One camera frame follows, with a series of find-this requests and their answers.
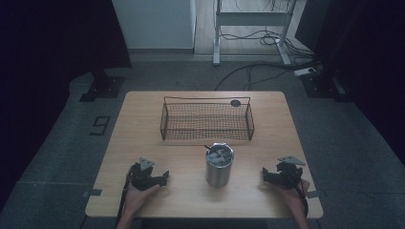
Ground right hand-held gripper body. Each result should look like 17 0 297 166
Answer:
270 155 308 190

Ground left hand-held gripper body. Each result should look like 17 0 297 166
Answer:
129 156 162 192

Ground person's left hand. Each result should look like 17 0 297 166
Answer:
121 183 161 221

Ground person's right hand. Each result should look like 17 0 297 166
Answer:
276 178 311 214

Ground stainless steel tumbler cup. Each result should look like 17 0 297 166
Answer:
204 141 235 189

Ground black straw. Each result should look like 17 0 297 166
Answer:
203 144 224 157

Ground black stand base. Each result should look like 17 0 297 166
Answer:
299 70 349 103
78 68 126 103

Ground white power strip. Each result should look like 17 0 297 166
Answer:
293 66 317 78

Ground black curtain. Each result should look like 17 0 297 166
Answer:
294 0 405 156
0 0 133 211

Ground white cabinet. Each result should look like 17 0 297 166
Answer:
111 0 197 52

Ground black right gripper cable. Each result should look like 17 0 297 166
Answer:
293 179 309 219

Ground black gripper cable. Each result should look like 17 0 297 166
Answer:
115 166 134 227
293 179 309 219

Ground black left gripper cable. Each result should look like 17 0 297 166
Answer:
115 166 134 227

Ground dark wire mesh basket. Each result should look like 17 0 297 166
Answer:
160 95 256 142

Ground black floor cables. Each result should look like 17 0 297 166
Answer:
213 28 323 92

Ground white metal desk frame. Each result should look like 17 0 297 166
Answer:
212 0 302 67

